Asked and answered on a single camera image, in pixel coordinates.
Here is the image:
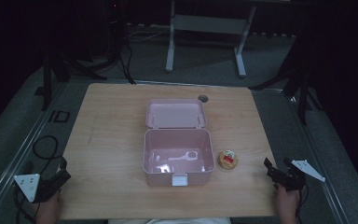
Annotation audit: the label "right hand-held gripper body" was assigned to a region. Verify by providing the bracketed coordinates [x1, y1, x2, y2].
[267, 159, 326, 192]

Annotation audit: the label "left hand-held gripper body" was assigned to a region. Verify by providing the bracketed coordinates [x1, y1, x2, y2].
[13, 167, 72, 203]

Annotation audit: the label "round yellow pastry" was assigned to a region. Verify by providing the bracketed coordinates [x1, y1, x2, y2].
[217, 149, 240, 171]

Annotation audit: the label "pink plastic box with lid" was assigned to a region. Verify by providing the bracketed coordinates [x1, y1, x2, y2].
[142, 98, 216, 188]

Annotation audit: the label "person's left hand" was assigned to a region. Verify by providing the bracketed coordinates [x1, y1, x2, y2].
[30, 189, 62, 224]

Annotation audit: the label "person's right hand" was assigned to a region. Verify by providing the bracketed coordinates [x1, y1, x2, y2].
[274, 182, 301, 220]

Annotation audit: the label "black tripod stand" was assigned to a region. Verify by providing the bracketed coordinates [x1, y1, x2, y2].
[41, 27, 108, 112]
[249, 27, 324, 126]

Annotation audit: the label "black looped cable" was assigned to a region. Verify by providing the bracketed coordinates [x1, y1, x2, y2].
[32, 134, 60, 175]

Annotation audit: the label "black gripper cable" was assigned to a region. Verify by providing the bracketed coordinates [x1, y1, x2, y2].
[294, 184, 310, 224]

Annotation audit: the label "black floor cables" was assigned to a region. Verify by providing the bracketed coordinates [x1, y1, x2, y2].
[117, 18, 138, 86]

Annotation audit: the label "white floor cable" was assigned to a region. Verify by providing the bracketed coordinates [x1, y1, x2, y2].
[126, 28, 171, 43]

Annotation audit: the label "white metal desk frame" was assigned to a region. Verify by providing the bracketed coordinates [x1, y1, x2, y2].
[164, 0, 257, 78]

